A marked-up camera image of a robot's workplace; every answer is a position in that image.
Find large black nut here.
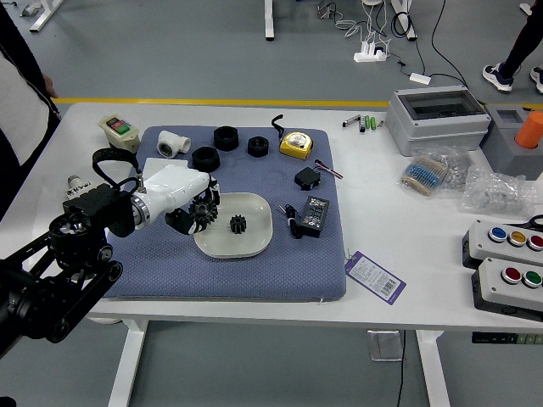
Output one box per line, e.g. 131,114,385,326
213,125,240,152
191,146,220,173

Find person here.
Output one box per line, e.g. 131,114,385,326
0,3,63,217
482,0,543,94

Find white background table leg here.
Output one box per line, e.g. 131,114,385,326
389,0,419,42
263,0,276,42
29,0,64,33

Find black probe cable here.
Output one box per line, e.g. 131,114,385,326
278,203,305,239

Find small white labelled block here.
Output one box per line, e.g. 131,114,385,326
66,173,95,199

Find beige red-green switch box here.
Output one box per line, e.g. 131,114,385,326
97,114,142,156

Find bag of resistors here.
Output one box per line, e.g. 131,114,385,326
397,148,455,198

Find white wall switch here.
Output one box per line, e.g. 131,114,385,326
143,157,190,173

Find yellow tape measure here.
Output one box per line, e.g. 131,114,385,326
271,114,315,161

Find black handled scissors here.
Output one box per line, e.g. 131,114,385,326
507,215,543,232

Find black servo with wires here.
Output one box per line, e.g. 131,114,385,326
294,159,344,192

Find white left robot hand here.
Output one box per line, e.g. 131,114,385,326
142,164,221,237

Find black floor cable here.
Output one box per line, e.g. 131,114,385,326
431,0,473,90

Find white cable bundle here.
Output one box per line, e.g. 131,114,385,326
333,0,394,46

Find two-button grey control box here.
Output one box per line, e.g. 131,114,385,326
471,257,543,322

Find black digital controller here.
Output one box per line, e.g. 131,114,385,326
298,195,332,233

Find small black nut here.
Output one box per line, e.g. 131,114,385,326
247,136,270,158

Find large black gear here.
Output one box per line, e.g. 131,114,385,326
188,198,219,230

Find black table control panel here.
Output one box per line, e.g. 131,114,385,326
471,332,543,345

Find grey foam block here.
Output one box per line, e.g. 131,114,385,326
479,103,543,181

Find grey electrical enclosure box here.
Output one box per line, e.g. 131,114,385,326
386,86,493,157

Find white power strip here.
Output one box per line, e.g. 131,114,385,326
354,40,389,64

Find purple barcode tag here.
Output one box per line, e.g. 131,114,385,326
344,250,407,306

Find three-button grey control box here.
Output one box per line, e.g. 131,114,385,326
462,219,543,270

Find orange cylinder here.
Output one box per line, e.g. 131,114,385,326
514,110,543,150

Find coiled black cable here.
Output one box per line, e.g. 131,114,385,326
390,11,415,40

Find silver box under table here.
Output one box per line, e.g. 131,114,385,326
367,329,404,362

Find bubble wrap bag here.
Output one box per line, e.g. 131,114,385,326
460,164,540,220

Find blue-grey padded mat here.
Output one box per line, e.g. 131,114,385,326
101,125,347,303

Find white pipe tee fitting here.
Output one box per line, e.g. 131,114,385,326
156,130,192,159

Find white square plate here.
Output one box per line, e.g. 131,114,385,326
193,192,273,259

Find black cable under table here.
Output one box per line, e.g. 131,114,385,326
396,330,406,407

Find clear bag of screws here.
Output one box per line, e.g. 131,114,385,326
440,146,475,192

